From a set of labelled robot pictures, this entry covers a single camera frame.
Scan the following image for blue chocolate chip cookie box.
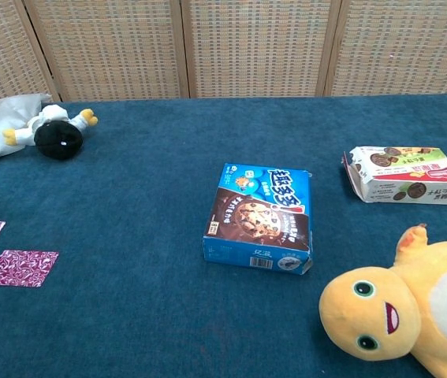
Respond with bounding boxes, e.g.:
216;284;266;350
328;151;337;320
202;162;314;276

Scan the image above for white green red biscuit box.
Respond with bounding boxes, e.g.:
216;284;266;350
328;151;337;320
341;146;447;206

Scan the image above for black headed white plush doll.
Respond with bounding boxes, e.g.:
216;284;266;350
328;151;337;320
2;103;99;161

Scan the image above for yellow plush dinosaur toy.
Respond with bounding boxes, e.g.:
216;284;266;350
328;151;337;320
318;223;447;378

